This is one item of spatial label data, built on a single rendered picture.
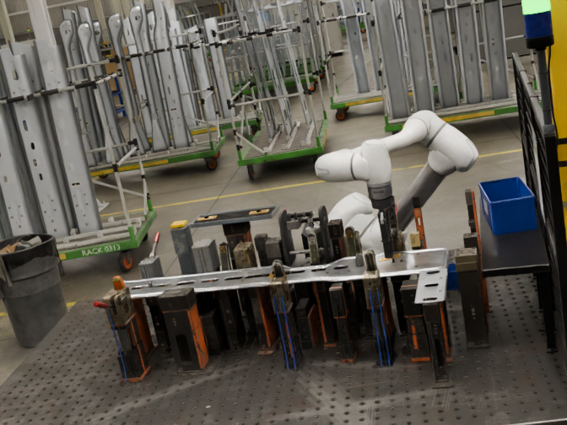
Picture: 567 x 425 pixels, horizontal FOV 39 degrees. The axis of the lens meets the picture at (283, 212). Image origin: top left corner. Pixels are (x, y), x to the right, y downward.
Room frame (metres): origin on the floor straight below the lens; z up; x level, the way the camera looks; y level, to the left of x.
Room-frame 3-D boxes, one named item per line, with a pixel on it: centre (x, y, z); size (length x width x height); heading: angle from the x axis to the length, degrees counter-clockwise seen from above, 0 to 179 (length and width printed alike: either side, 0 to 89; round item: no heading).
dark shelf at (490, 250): (2.95, -0.84, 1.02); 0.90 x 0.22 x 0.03; 164
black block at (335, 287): (2.76, -0.14, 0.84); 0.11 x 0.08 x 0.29; 164
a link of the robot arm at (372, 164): (2.88, -0.35, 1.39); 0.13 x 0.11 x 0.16; 60
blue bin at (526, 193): (3.00, -0.86, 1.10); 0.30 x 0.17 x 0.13; 172
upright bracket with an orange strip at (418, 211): (2.99, -0.51, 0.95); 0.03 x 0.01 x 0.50; 74
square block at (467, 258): (2.67, -0.60, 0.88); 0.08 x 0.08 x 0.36; 74
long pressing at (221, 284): (2.99, 0.10, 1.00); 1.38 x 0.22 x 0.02; 74
